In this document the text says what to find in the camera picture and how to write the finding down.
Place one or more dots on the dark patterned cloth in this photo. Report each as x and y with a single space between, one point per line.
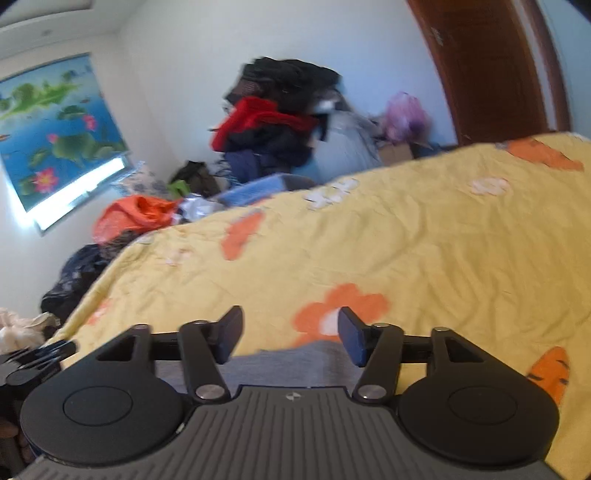
78 281

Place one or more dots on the grey sweater with navy sleeves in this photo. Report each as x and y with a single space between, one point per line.
286 367

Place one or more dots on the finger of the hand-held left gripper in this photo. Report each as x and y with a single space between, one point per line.
46 350

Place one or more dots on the window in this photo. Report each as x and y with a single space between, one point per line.
78 191

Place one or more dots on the brown wooden door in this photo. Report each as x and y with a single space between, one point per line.
489 69

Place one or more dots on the red garment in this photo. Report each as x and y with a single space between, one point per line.
256 120

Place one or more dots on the blue patterned pillow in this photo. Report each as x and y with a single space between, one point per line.
141 182

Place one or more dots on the pink plastic bag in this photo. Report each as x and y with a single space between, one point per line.
406 115

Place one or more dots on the yellow flower print blanket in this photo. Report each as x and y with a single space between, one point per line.
415 249

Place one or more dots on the lotus print window blind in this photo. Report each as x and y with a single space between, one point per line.
51 134

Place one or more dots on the blue knitted garment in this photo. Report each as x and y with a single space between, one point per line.
258 189

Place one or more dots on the orange plastic bag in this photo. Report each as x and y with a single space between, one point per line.
134 214

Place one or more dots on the cream cloth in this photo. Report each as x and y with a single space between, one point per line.
21 330

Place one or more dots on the cardboard box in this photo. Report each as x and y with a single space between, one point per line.
397 153

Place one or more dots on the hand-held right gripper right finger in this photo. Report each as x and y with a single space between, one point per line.
353 337

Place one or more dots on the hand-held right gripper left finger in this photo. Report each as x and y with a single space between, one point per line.
230 334

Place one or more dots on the olive green garment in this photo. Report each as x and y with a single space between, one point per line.
194 177

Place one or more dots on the pile of dark clothes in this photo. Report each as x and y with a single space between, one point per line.
281 120

